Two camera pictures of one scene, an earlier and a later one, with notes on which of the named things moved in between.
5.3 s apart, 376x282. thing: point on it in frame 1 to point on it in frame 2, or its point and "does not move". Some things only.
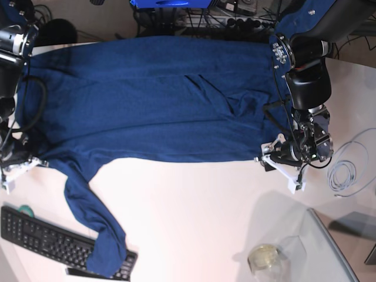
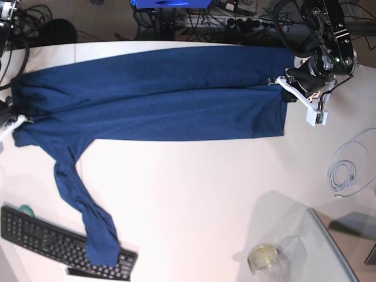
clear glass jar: [265, 263] does not move
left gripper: [14, 155] to [8, 113]
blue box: [171, 4] does not move
